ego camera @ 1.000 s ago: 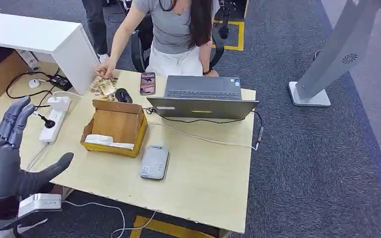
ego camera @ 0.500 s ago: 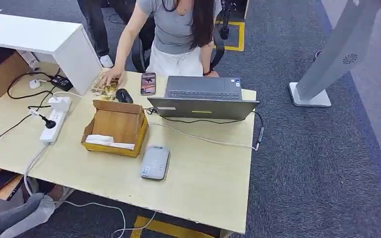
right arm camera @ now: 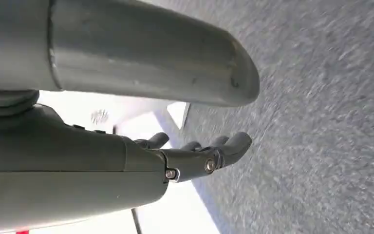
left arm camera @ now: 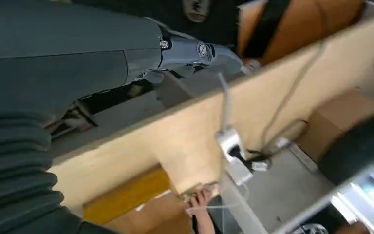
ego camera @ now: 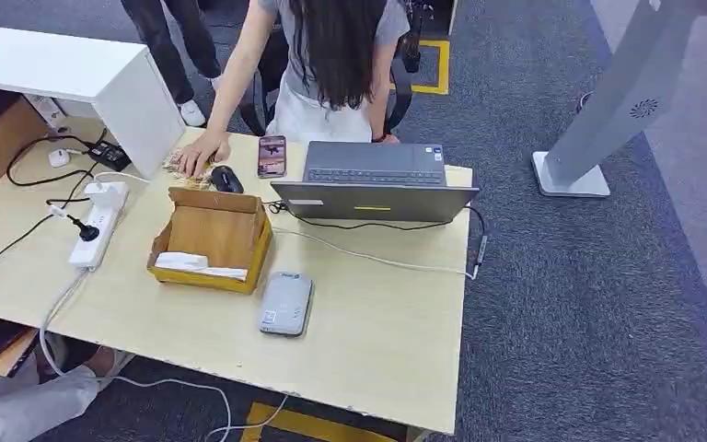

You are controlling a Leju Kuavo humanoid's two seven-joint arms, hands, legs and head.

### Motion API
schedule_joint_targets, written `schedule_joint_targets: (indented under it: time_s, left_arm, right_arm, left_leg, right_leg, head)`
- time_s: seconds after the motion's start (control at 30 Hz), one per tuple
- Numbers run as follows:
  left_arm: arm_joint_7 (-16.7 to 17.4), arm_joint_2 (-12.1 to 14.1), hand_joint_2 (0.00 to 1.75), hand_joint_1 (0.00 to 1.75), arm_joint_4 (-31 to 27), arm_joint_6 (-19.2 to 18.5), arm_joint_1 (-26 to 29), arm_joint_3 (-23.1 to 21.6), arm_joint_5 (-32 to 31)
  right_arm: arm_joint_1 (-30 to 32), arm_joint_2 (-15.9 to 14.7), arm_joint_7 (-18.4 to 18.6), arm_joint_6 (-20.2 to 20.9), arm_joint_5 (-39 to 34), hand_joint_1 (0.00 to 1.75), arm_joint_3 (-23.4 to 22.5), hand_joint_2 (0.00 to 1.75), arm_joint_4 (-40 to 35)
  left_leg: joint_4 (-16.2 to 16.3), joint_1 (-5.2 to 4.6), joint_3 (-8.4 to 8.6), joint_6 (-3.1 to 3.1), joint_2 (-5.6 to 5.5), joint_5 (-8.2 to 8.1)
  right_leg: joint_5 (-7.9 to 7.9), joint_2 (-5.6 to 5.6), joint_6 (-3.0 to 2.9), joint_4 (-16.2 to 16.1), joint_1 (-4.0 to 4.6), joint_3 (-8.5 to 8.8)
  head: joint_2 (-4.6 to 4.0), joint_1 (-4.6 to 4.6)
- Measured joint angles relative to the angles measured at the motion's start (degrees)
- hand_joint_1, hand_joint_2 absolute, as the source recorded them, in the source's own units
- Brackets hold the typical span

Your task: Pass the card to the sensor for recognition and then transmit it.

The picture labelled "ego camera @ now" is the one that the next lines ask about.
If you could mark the black power adapter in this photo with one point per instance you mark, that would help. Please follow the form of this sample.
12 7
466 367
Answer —
109 156

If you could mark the black plug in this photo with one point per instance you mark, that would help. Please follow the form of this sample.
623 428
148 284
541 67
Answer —
88 232

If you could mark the grey laptop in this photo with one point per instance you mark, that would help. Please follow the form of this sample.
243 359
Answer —
375 201

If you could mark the person in pale grey trousers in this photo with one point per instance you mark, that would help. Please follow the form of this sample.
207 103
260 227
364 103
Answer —
24 409

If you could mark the white power strip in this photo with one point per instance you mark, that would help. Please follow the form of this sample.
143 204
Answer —
98 241

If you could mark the grey card reader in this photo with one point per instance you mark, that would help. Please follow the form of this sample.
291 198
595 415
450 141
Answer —
285 304

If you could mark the black computer mouse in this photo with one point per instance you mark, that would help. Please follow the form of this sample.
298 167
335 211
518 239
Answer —
226 180

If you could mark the white plug adapter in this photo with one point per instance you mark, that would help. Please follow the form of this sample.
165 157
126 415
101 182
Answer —
104 194

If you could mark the person in grey top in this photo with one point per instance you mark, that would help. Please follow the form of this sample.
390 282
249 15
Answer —
329 55

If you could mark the wooden card box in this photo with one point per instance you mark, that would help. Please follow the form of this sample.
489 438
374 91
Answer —
213 235

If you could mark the white cards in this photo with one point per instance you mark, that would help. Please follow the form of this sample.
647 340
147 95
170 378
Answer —
183 262

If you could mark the brown cardboard box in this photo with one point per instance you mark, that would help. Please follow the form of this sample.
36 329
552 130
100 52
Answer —
0 143

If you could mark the person's right hand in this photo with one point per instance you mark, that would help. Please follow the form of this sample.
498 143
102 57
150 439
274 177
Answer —
204 152

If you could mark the white kiosk stand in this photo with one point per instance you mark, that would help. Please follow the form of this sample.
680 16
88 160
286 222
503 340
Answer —
619 97

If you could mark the person in dark trousers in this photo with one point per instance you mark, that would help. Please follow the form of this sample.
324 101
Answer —
164 43

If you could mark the printed cards stack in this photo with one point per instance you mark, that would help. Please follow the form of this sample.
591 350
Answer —
198 181

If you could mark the white cabinet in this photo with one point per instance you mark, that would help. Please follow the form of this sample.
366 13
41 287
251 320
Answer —
54 64

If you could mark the yellow floor tape strip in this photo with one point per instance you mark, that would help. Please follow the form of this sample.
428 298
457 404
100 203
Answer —
311 425

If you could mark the white carton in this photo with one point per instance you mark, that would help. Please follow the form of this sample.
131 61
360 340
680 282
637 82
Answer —
45 110

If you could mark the yellow floor tape square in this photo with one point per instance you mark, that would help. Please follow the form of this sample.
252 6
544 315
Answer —
444 67

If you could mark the black smartphone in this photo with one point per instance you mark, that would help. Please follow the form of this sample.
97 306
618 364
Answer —
272 157

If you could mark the small white charger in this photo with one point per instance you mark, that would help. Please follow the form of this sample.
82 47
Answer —
59 158

